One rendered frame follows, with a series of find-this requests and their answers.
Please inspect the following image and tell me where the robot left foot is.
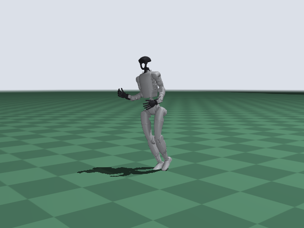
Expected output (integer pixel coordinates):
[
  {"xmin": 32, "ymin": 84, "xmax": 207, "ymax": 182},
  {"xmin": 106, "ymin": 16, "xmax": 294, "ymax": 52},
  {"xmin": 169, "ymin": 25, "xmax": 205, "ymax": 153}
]
[{"xmin": 161, "ymin": 156, "xmax": 172, "ymax": 171}]

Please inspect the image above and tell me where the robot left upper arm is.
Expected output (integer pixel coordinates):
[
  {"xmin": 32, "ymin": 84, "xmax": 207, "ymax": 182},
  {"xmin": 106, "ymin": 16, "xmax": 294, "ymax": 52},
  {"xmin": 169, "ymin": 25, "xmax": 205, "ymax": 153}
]
[{"xmin": 151, "ymin": 71, "xmax": 164, "ymax": 92}]

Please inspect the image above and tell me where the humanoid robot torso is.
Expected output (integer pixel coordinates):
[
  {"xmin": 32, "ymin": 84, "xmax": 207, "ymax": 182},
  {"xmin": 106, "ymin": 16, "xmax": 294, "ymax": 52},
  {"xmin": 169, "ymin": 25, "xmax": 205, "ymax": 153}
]
[{"xmin": 139, "ymin": 70, "xmax": 160, "ymax": 115}]

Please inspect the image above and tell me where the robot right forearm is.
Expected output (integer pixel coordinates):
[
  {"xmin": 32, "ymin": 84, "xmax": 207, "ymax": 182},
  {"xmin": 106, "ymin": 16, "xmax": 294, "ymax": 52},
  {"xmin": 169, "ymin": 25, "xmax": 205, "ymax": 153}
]
[{"xmin": 128, "ymin": 94, "xmax": 141, "ymax": 101}]

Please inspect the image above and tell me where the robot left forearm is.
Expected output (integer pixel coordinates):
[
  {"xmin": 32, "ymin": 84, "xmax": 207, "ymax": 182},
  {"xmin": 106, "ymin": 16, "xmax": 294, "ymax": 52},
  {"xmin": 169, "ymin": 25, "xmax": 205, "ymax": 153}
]
[{"xmin": 157, "ymin": 87, "xmax": 165, "ymax": 104}]

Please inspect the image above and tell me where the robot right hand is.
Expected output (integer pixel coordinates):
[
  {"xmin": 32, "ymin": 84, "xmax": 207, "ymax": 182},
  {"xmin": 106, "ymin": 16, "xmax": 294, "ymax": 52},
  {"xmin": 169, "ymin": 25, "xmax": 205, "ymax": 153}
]
[{"xmin": 118, "ymin": 88, "xmax": 130, "ymax": 100}]

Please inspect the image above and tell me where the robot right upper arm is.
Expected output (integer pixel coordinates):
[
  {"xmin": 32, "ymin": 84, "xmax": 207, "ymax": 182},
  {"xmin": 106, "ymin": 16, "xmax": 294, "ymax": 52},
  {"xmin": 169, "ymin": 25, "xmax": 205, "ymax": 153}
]
[{"xmin": 136, "ymin": 76, "xmax": 143, "ymax": 97}]

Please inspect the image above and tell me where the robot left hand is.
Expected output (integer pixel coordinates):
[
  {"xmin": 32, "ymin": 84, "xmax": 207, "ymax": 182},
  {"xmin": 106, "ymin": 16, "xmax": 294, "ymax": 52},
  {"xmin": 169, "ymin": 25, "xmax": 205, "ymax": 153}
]
[{"xmin": 143, "ymin": 98, "xmax": 158, "ymax": 110}]

